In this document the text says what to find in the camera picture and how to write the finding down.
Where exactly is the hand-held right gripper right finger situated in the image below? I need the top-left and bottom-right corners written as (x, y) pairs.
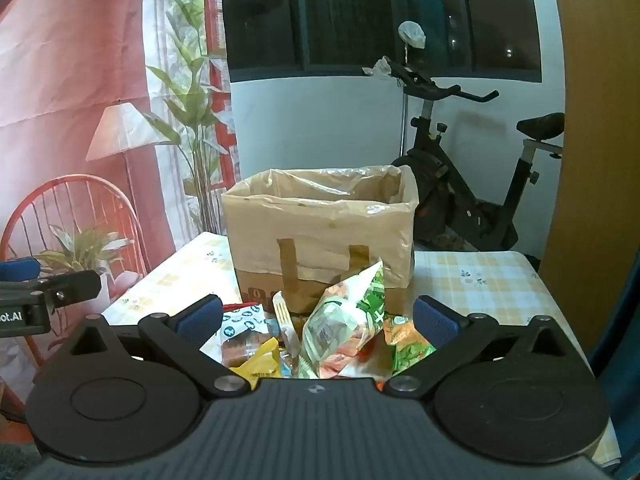
top-left (382, 295), bottom-right (568, 397)

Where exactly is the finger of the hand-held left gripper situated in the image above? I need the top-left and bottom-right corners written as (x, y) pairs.
top-left (0, 257), bottom-right (42, 283)
top-left (35, 270), bottom-right (102, 309)

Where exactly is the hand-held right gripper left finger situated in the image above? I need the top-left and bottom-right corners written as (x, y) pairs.
top-left (65, 295), bottom-right (249, 396)

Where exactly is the clear cracker packet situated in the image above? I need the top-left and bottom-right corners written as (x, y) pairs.
top-left (272, 291), bottom-right (302, 361)

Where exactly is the cardboard box with plastic liner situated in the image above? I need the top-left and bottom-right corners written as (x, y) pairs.
top-left (221, 164), bottom-right (420, 292)

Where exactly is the green orange snack packet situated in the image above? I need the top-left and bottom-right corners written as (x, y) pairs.
top-left (382, 314), bottom-right (437, 377)

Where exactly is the blue white snack packet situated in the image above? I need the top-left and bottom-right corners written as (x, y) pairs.
top-left (200, 304), bottom-right (268, 353)

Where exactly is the brown bread packet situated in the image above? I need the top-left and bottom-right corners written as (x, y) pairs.
top-left (220, 332), bottom-right (273, 368)

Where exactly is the checked floral tablecloth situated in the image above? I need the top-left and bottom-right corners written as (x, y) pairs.
top-left (100, 232), bottom-right (623, 471)

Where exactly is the yellow orange snack packet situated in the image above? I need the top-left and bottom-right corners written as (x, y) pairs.
top-left (229, 337), bottom-right (282, 380)

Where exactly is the large green white snack bag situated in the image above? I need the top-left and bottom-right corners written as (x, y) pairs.
top-left (300, 258), bottom-right (388, 380)

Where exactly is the black exercise bike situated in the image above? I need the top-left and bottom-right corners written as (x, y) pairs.
top-left (362, 57), bottom-right (567, 253)

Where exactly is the printed curtain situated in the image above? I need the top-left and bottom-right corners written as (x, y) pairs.
top-left (0, 0), bottom-right (242, 411)

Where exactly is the wooden board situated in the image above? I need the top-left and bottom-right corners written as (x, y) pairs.
top-left (542, 0), bottom-right (640, 361)

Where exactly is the crumpled white plastic bag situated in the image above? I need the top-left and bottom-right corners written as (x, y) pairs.
top-left (361, 56), bottom-right (396, 80)

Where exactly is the white plastic bag on pole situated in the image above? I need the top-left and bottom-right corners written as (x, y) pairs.
top-left (398, 21), bottom-right (427, 50)

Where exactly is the dark window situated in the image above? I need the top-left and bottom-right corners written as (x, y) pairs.
top-left (220, 0), bottom-right (543, 83)

